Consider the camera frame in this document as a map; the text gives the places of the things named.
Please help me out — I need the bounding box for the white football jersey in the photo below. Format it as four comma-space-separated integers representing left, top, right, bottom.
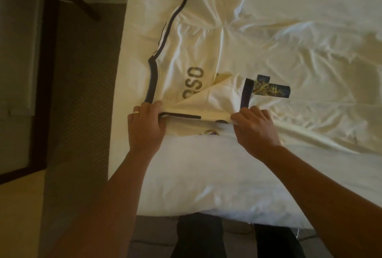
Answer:
143, 0, 382, 154

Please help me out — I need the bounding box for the person's right leg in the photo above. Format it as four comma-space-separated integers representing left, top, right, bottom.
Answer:
253, 224, 306, 258

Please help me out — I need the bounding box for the person's leg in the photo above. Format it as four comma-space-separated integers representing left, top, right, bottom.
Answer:
253, 224, 306, 258
172, 213, 228, 258

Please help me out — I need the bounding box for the person's left forearm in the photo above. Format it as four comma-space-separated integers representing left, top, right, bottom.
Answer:
51, 150, 162, 258

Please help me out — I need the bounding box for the person's left leg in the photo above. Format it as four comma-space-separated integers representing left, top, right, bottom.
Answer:
172, 213, 228, 258

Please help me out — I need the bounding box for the white bed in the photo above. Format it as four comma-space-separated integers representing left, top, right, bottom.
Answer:
107, 0, 382, 230

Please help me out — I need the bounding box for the person's right forearm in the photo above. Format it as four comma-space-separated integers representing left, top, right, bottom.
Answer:
263, 144, 382, 258

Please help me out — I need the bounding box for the person's right hand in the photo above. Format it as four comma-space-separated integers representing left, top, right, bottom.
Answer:
230, 106, 281, 160

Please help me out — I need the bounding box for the person's left hand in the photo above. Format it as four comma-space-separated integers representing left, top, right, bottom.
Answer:
127, 101, 168, 159

